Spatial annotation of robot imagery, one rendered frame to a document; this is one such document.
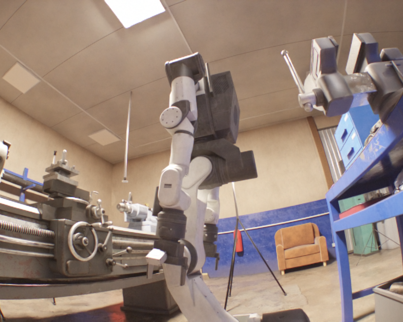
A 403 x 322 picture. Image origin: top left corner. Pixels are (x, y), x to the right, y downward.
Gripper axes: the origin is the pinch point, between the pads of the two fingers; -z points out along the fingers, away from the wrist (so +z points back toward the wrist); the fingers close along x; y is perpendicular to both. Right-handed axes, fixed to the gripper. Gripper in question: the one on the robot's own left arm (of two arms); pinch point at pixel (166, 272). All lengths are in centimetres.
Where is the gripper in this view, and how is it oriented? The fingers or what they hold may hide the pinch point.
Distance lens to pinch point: 69.2
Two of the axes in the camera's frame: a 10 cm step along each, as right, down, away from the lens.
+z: 1.0, -9.3, 3.4
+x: -9.5, 0.1, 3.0
